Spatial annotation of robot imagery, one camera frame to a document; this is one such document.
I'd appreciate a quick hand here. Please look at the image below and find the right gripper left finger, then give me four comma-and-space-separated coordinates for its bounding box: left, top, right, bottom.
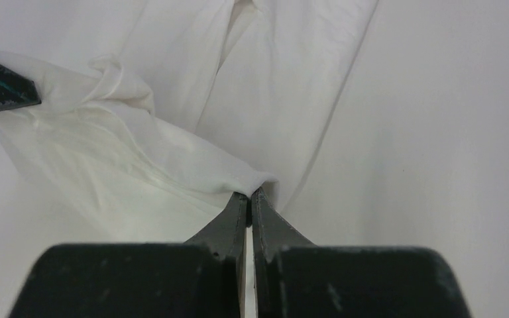
9, 193, 249, 317

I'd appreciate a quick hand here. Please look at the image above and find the white t shirt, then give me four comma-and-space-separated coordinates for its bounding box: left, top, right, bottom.
0, 1, 376, 245

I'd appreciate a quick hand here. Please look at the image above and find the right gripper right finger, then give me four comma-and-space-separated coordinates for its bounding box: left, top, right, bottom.
251, 189, 471, 317

